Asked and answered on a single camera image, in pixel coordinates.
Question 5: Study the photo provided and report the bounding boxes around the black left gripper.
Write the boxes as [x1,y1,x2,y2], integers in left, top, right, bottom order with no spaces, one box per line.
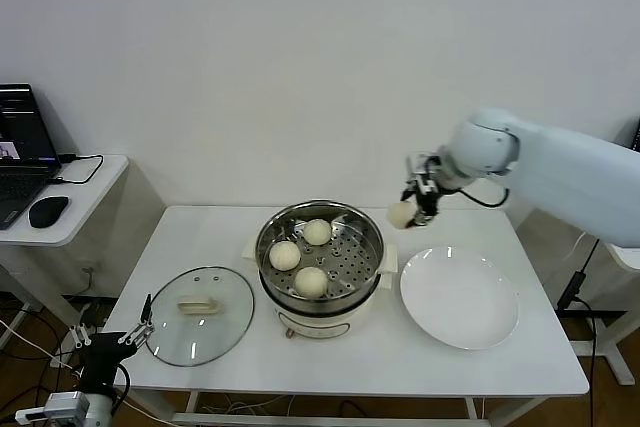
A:
[69,293,155,391]

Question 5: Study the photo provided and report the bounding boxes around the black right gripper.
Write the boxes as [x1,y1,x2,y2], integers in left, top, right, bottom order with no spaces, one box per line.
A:
[400,174,446,228]

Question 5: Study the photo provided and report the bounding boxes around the white steamed baozi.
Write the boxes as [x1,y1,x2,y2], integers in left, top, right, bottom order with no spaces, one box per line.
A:
[388,201,419,231]
[303,218,332,247]
[293,266,329,299]
[268,240,302,272]

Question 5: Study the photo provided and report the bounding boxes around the glass lid with cream handle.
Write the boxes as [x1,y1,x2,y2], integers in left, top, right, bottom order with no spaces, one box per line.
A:
[147,265,255,367]

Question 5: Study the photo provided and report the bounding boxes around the stainless steel steamer basket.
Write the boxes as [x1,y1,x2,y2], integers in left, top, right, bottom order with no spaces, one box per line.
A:
[243,200,400,316]

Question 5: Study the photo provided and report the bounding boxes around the white round plate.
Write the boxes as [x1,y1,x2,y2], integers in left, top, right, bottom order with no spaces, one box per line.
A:
[399,245,520,351]

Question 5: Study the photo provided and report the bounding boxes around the white side table with mouse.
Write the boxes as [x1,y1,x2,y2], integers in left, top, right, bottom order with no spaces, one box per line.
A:
[0,154,167,348]

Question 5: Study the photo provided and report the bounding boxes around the black computer mouse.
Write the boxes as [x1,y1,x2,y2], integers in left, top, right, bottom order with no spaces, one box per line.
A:
[28,195,71,229]

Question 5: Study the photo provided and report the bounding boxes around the cream electric cooker pot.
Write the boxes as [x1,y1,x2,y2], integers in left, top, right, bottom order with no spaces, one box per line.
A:
[258,271,396,341]

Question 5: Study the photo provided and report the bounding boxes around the black laptop with video windows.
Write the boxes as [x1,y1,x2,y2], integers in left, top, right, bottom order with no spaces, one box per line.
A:
[0,84,64,231]

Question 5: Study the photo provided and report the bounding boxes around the white side table with label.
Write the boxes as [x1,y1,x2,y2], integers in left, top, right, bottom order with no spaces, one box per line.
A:
[514,206,640,388]

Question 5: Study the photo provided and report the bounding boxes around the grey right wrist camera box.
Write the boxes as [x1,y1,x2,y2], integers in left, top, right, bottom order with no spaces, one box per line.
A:
[405,150,444,178]

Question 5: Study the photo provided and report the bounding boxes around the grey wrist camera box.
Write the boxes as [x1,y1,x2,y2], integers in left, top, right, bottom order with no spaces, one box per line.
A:
[14,390,91,424]
[405,150,444,178]

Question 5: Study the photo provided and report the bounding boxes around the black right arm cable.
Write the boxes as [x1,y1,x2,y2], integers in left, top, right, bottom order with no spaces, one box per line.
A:
[458,185,512,209]

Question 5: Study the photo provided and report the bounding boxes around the black floor cable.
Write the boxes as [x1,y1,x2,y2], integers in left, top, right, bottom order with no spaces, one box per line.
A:
[0,296,81,427]

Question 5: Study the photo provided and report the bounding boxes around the white floor cable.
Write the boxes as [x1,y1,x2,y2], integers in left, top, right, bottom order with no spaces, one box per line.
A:
[0,319,84,374]

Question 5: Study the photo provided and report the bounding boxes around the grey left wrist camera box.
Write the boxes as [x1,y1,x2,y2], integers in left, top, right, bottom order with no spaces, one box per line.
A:
[14,390,91,424]

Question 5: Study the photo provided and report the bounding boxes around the white cables under table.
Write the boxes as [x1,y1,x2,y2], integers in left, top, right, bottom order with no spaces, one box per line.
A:
[199,393,297,416]

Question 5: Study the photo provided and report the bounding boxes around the black laptop power cable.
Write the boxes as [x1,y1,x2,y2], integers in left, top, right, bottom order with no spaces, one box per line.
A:
[47,152,105,186]

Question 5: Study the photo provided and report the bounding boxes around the white flat cable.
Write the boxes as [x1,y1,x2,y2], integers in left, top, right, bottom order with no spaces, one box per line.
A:
[560,231,587,264]

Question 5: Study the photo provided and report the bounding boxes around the black cable with adapter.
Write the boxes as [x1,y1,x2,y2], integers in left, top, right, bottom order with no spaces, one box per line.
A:
[556,239,603,427]

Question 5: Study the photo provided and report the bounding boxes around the black cable under table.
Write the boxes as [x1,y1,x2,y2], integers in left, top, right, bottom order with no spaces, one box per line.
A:
[338,398,372,419]

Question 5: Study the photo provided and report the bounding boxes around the white table leg frame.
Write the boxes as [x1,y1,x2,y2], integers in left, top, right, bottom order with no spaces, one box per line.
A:
[114,386,494,427]

